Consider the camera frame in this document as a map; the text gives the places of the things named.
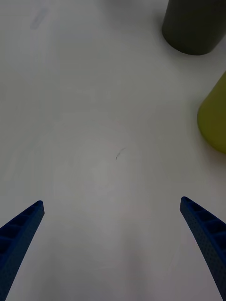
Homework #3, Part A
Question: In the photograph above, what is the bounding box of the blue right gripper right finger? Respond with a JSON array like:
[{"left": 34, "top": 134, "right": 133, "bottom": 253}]
[{"left": 179, "top": 196, "right": 226, "bottom": 301}]

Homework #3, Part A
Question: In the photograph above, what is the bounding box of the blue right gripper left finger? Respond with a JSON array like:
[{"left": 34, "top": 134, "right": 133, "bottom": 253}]
[{"left": 0, "top": 200, "right": 45, "bottom": 301}]

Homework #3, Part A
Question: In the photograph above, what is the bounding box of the yellow-green waste bin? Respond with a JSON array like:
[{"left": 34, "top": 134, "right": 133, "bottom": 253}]
[{"left": 196, "top": 70, "right": 226, "bottom": 155}]

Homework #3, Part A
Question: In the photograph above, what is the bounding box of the grey waste bin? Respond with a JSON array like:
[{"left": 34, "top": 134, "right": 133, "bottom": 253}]
[{"left": 161, "top": 0, "right": 226, "bottom": 56}]

